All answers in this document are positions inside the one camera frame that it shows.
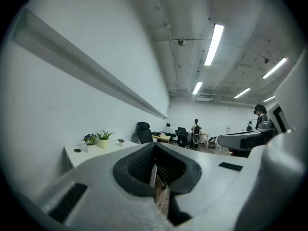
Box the purple flower potted plant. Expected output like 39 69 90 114
81 133 97 153

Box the white desk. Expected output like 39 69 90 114
63 140 141 171

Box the light wooden table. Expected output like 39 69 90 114
200 133 210 149

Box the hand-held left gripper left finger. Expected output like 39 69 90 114
36 142 174 231

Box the green plant in cream pot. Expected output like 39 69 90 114
96 129 115 148

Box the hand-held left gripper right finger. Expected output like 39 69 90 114
155 142 248 226

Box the black office chair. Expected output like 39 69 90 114
175 127 189 149
136 121 154 145

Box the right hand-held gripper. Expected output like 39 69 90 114
217 48 308 152

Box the dark visitor chair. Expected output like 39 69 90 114
207 136 218 150

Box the white ceiling conduit pipe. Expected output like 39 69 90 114
154 0 179 95

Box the white air conditioner unit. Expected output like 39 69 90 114
195 93 214 102

